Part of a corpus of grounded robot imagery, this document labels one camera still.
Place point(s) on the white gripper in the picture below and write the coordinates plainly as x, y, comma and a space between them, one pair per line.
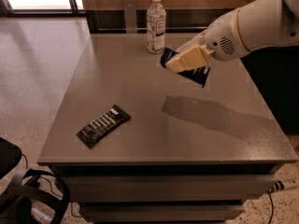
224, 37

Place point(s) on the blue rxbar blueberry wrapper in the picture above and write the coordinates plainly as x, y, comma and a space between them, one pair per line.
198, 75

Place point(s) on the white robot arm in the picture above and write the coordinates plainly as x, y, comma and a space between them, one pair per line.
257, 25

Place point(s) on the black rxbar chocolate wrapper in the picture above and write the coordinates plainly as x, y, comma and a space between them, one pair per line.
100, 127

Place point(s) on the clear plastic water bottle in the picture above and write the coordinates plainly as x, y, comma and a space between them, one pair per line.
156, 25

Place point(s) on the striped white floor tube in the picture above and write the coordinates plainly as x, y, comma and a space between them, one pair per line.
284, 185

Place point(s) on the black chair seat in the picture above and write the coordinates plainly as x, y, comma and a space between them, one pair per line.
10, 156

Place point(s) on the left metal wall bracket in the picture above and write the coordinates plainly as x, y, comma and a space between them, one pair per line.
130, 16

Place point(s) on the window frame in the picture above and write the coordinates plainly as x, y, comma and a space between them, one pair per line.
42, 7

